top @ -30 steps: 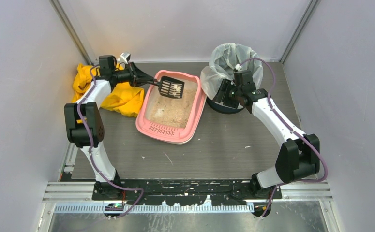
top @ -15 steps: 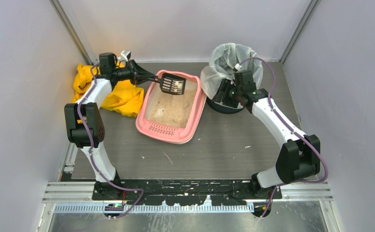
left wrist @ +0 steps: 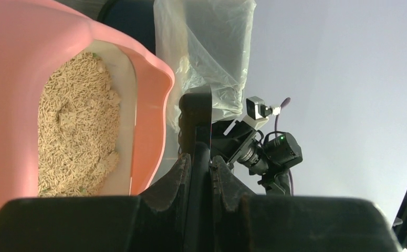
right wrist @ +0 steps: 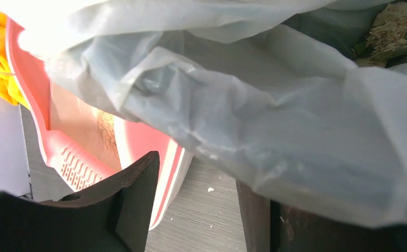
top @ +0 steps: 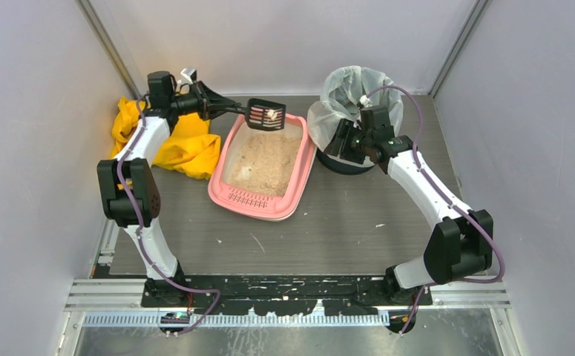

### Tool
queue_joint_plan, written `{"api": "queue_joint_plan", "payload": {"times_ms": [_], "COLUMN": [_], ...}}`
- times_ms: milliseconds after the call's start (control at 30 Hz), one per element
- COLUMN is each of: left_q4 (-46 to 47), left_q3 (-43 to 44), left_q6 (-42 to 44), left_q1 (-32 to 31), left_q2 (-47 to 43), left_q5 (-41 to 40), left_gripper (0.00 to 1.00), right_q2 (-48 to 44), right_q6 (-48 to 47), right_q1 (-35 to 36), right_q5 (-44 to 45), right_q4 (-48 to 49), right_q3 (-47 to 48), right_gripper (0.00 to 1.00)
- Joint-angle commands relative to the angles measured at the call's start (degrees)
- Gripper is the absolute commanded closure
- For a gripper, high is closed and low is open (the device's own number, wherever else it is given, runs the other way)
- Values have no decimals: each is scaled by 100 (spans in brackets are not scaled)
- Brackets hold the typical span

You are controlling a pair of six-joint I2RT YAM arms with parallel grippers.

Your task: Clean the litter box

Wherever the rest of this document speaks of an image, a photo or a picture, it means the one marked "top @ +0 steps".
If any black litter scoop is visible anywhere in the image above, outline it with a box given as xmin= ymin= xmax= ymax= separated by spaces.
xmin=244 ymin=98 xmax=286 ymax=131

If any white bin liner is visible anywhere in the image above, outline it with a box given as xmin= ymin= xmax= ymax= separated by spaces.
xmin=306 ymin=65 xmax=404 ymax=151

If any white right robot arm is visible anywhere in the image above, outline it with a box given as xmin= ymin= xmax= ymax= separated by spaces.
xmin=324 ymin=105 xmax=493 ymax=300

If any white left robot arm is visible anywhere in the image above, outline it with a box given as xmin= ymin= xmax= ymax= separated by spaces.
xmin=96 ymin=69 xmax=247 ymax=307

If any beige cat litter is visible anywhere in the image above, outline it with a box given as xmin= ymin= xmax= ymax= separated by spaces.
xmin=228 ymin=133 xmax=301 ymax=197

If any pink litter box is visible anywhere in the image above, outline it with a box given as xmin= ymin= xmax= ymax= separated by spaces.
xmin=208 ymin=114 xmax=316 ymax=222

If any black trash bin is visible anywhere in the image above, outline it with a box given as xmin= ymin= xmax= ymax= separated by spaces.
xmin=315 ymin=149 xmax=373 ymax=176

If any yellow cloth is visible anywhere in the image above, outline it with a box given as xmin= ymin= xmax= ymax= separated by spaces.
xmin=109 ymin=97 xmax=221 ymax=180

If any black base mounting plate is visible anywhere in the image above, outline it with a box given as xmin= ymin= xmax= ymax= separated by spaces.
xmin=140 ymin=275 xmax=419 ymax=317

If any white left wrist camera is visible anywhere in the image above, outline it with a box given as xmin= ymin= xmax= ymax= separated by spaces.
xmin=178 ymin=67 xmax=197 ymax=85

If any aluminium rail frame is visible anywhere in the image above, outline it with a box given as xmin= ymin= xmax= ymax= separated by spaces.
xmin=57 ymin=182 xmax=520 ymax=355

